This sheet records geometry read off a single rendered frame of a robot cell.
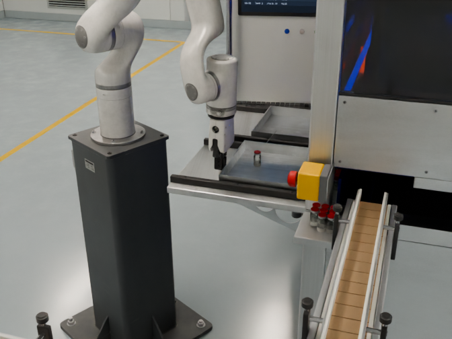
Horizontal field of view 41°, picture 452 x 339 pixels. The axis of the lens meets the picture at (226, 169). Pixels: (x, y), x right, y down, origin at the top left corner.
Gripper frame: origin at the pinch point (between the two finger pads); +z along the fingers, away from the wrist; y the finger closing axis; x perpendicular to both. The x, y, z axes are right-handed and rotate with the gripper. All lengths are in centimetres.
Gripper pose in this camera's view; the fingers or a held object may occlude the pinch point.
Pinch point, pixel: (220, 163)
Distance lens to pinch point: 174.0
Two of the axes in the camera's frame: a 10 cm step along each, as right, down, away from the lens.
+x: -9.5, -1.6, 2.7
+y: 3.1, -4.3, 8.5
